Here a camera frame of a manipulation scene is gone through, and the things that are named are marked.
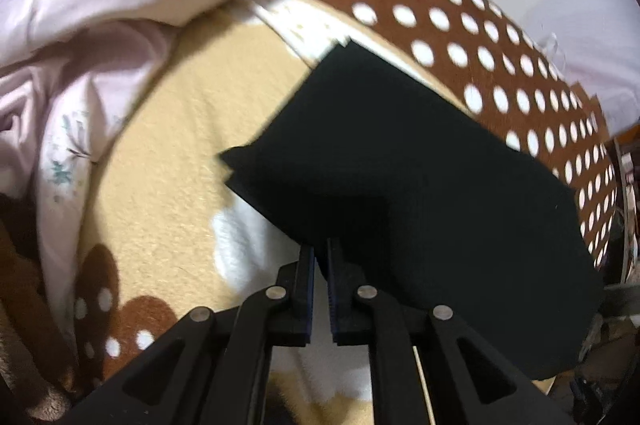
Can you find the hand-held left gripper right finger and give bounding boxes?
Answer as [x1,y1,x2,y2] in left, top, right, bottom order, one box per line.
[326,239,576,425]

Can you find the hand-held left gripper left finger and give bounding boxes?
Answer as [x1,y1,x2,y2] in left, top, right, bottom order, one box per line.
[62,244,316,425]

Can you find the black pants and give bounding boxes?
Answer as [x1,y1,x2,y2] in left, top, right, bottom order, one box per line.
[218,39,604,381]

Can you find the brown polka dot fleece blanket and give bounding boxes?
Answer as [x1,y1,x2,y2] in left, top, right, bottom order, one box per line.
[30,0,621,425]

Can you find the brown plush cloth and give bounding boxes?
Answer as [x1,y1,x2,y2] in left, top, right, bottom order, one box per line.
[0,195,76,421]

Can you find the clear plastic bag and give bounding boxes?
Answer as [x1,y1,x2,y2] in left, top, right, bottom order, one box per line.
[542,32,568,73]

